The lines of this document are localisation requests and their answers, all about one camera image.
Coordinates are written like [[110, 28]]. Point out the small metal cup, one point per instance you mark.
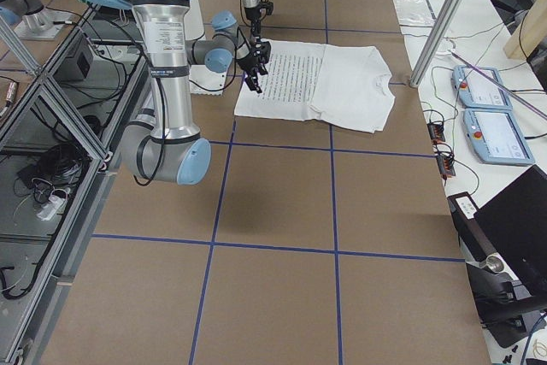
[[494, 264]]

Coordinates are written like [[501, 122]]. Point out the clear plastic sheet on desk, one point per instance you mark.
[[418, 13]]

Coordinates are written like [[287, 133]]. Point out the aluminium frame post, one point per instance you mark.
[[437, 33]]

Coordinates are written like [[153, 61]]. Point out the lower blue teach pendant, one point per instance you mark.
[[496, 137]]

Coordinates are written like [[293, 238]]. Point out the blue teach pendant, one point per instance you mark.
[[496, 137], [476, 92]]

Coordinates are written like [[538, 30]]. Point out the orange black connector board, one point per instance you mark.
[[436, 132]]

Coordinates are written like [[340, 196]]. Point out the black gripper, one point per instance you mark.
[[249, 62], [255, 17]]

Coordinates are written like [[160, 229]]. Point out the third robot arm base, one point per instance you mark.
[[31, 20]]

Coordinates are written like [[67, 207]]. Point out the white power strip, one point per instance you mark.
[[56, 200]]

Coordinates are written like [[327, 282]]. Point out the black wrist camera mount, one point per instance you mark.
[[266, 8], [261, 51]]

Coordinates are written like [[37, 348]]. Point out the black laptop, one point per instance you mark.
[[514, 221]]

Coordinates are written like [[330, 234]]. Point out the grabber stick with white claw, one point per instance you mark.
[[502, 87]]

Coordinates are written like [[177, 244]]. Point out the upper blue teach pendant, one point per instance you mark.
[[476, 92]]

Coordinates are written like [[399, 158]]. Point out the white long-sleeve printed shirt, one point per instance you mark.
[[347, 87]]

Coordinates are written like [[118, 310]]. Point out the black box with white label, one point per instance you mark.
[[463, 210]]

